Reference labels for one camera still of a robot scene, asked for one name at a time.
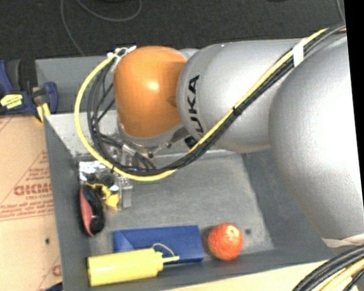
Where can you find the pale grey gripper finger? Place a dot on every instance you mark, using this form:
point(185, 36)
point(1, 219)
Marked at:
point(126, 196)

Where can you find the yellow and black toy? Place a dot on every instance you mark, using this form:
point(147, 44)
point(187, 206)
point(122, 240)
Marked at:
point(111, 198)

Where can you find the shiny silver foil packet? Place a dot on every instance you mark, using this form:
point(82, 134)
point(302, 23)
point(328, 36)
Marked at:
point(90, 170)

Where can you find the grey metal bin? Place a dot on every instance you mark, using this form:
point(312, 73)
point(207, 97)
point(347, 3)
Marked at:
point(190, 198)

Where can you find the blue box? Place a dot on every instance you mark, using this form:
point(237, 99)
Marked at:
point(178, 241)

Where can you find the yellow squeeze bottle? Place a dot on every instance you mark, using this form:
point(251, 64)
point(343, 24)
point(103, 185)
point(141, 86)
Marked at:
point(123, 267)

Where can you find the red apple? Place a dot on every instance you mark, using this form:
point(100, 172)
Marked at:
point(226, 242)

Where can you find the brown cardboard board red print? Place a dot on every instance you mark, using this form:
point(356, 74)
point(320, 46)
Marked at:
point(15, 177)

